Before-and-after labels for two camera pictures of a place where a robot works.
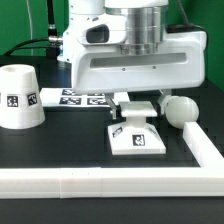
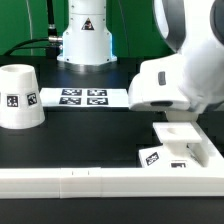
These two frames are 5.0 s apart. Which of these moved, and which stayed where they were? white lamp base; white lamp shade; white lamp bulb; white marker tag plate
Moved: white lamp base
Stayed: white lamp bulb; white lamp shade; white marker tag plate
